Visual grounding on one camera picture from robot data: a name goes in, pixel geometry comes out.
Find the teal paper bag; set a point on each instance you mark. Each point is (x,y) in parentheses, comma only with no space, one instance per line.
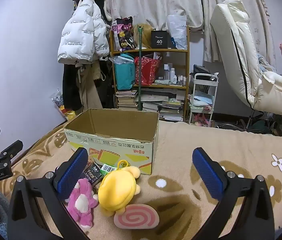
(123,75)

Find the yellow plush toy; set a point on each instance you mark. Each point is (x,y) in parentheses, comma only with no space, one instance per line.
(116,190)

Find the green cloth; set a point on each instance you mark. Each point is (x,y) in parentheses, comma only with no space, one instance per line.
(162,82)

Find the clear plastic bag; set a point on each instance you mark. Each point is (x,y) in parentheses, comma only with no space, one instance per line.
(119,60)

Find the wooden shelf rack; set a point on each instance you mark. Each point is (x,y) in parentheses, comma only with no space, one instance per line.
(151,50)

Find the row of cosmetic bottles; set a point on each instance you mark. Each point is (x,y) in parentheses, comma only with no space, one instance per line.
(173,76)

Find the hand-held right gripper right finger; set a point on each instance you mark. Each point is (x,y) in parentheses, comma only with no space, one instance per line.
(208,173)

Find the printed cardboard box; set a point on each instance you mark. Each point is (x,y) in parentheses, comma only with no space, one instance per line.
(121,152)

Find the pink plush bear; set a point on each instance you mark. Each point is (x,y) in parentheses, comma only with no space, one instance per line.
(81,205)

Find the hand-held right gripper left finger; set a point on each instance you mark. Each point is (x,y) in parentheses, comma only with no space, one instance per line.
(72,173)

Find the black bag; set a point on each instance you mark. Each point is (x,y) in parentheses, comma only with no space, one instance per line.
(201,69)

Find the beige coat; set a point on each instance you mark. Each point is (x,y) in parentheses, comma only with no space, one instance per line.
(91,90)

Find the bag of toys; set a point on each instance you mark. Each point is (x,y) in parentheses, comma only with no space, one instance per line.
(61,105)

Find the blue cloth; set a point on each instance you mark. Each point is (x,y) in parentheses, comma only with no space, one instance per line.
(201,98)

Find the pink swirl plush cushion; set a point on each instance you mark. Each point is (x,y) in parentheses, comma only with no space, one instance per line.
(136,217)

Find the black coat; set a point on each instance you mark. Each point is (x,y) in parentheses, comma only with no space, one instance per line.
(69,87)

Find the green tissue pack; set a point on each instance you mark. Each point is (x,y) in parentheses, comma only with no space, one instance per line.
(107,168)

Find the small stack of books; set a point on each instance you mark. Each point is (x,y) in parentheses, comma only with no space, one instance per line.
(127,100)

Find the blond wig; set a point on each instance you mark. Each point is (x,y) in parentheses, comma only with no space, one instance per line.
(146,36)

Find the colourful printed tote bag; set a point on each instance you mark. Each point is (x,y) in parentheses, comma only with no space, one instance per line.
(122,33)

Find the white plastic bag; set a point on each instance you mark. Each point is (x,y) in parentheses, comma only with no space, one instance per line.
(177,30)

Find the beige flower printed blanket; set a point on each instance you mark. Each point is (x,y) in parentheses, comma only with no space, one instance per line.
(181,142)

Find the black box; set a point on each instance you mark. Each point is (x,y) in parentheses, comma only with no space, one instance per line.
(159,40)

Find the red patterned gift bag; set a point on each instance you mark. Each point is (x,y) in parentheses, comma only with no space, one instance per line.
(147,71)

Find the green pole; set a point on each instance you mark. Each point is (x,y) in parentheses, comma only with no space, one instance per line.
(140,80)

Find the white puffer jacket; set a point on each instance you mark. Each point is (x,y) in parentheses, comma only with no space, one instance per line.
(81,30)

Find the large stack of books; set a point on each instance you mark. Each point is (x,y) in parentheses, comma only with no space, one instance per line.
(163,107)

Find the white trolley cart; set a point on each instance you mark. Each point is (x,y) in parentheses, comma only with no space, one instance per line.
(214,92)

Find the white recliner chair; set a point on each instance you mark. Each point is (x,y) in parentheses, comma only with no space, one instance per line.
(236,42)

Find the black tissue pack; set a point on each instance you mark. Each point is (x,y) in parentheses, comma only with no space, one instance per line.
(92,175)

